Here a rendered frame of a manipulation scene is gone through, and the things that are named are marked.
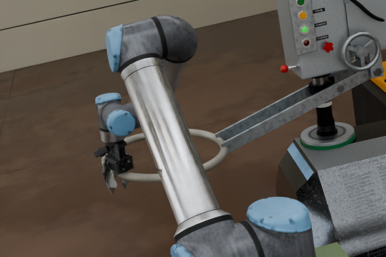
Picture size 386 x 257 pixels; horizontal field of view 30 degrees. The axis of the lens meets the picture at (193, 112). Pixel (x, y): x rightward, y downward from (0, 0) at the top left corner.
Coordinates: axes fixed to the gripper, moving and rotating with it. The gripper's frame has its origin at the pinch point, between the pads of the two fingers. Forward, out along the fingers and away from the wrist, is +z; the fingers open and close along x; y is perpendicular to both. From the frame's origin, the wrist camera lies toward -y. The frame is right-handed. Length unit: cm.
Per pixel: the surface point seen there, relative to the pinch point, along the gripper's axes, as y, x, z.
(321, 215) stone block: 56, 48, 12
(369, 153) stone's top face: 57, 75, -2
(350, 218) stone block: 65, 53, 13
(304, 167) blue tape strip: 40, 58, 2
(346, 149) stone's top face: 47, 74, -2
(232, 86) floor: -243, 279, 90
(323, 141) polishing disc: 38, 72, -4
